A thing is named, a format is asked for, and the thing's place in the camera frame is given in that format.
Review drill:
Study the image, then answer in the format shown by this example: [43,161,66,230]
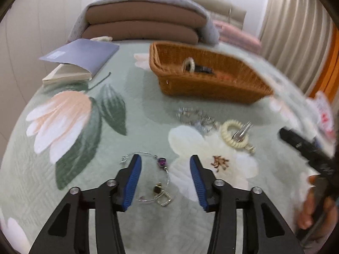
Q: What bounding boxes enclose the silver hair clip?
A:
[232,122,253,141]

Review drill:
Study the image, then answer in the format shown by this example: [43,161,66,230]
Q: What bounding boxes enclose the thin dark cord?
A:
[88,71,112,90]

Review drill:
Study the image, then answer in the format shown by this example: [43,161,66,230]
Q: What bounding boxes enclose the pink folded blanket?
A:
[212,19,262,51]

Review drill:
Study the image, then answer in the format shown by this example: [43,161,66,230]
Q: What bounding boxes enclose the orange wooden door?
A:
[307,29,339,104]

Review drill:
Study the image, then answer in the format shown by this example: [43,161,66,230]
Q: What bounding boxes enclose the brown folded quilt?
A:
[82,5,207,45]

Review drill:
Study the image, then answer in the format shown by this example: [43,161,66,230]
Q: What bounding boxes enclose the blue cover book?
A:
[39,38,120,86]

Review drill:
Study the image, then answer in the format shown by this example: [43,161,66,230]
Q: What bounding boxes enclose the brown wicker basket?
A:
[149,42,273,105]

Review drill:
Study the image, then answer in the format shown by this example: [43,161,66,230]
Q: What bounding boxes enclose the silver charm bracelet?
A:
[175,107,217,134]

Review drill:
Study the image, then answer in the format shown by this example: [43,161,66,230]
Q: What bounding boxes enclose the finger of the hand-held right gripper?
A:
[279,127,337,177]

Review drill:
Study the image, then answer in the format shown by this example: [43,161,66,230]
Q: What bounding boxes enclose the cream coil hair tie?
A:
[219,120,251,149]

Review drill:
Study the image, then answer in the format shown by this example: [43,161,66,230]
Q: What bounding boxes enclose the person's right hand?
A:
[297,175,326,230]

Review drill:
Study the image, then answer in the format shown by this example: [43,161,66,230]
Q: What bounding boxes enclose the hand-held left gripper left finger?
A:
[28,153,143,254]

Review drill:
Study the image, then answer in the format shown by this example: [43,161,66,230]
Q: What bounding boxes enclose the green floral bedspread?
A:
[0,40,339,254]

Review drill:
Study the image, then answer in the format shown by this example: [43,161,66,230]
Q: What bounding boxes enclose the white wardrobe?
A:
[0,0,88,90]

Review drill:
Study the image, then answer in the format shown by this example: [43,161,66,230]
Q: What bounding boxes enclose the clear bead bracelet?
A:
[182,58,196,72]

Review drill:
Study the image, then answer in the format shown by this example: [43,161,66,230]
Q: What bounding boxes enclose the clear plastic bag red print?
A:
[304,91,337,141]

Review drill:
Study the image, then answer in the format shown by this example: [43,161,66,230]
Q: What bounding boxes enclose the beige pleated curtain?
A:
[258,0,335,93]

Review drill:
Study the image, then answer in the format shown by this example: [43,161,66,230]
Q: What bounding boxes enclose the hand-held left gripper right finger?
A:
[189,154,305,254]

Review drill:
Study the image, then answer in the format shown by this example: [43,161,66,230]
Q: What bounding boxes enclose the black wrist watch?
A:
[189,66,214,75]

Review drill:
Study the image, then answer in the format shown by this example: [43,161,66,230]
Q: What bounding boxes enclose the grey floral blanket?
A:
[68,0,220,45]

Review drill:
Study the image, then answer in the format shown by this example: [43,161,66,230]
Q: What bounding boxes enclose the silver wire bangle purple bead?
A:
[120,151,174,207]

